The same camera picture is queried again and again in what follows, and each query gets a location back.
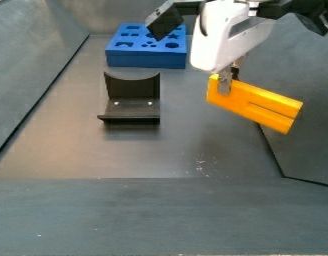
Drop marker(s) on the black curved stand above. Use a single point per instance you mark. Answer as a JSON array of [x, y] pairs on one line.
[[133, 100]]

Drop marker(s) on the blue shape-sorting board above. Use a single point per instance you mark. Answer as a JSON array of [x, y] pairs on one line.
[[133, 48]]

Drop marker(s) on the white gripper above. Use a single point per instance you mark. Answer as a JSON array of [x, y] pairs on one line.
[[225, 34]]

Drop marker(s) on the yellow double-square block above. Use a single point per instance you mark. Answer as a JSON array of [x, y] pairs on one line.
[[256, 104]]

